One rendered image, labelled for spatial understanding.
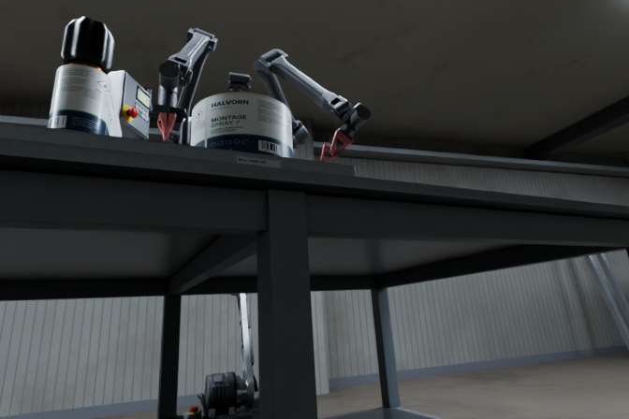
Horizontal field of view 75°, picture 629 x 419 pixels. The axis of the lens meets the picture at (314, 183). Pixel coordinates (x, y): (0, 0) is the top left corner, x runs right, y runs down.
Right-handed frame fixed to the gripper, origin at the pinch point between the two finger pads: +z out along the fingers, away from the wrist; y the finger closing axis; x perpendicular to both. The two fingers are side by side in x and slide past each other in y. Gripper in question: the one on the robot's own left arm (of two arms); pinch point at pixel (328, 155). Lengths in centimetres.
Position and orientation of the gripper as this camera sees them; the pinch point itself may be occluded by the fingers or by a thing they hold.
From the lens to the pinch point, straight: 145.6
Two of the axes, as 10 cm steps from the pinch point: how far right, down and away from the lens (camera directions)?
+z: -5.5, 7.0, -4.5
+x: 7.6, 6.4, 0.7
